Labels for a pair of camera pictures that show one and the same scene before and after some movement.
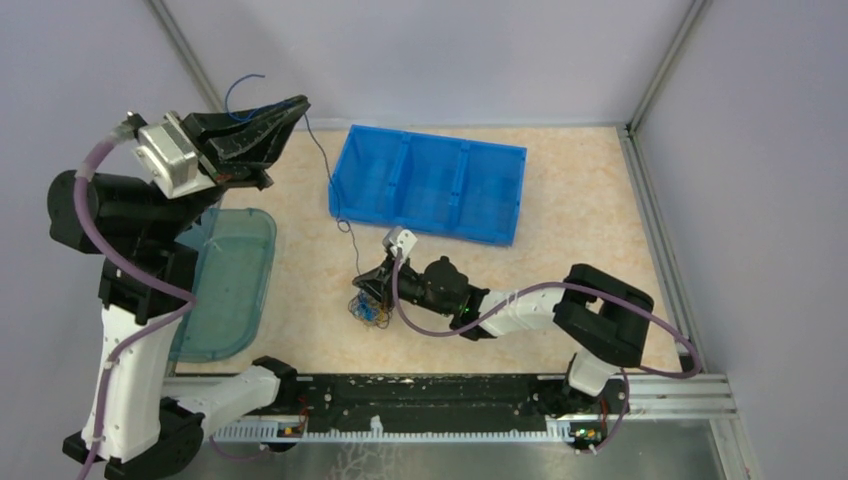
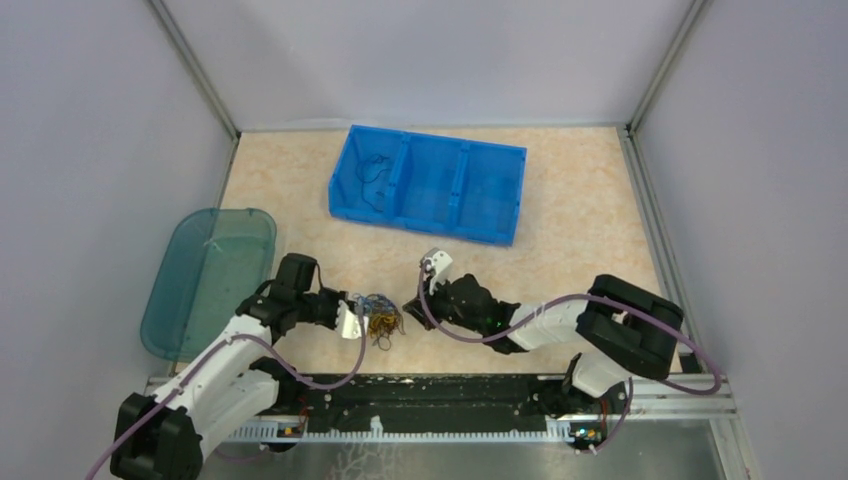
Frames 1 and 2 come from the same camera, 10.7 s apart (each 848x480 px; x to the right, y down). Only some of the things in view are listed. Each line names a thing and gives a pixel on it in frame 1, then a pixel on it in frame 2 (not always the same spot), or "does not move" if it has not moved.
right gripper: (377, 282) → (415, 306)
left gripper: (221, 137) → (336, 295)
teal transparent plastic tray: (236, 248) does not move
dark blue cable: (342, 225) → (370, 179)
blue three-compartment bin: (429, 183) does not move
